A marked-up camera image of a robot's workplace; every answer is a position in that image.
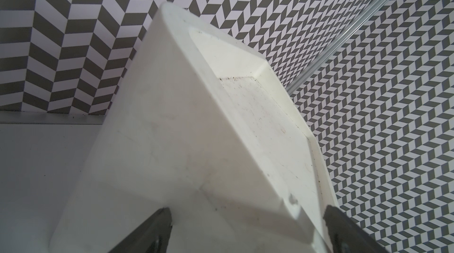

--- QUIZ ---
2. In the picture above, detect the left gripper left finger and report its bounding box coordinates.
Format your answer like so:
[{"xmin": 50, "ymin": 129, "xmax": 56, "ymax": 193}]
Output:
[{"xmin": 109, "ymin": 208, "xmax": 173, "ymax": 253}]

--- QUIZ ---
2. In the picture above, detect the white drawer cabinet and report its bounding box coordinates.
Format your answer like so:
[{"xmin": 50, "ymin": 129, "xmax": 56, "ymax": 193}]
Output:
[{"xmin": 49, "ymin": 3, "xmax": 338, "ymax": 253}]

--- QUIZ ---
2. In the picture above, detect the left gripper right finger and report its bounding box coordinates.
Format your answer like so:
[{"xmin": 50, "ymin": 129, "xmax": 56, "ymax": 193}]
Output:
[{"xmin": 323, "ymin": 205, "xmax": 388, "ymax": 253}]

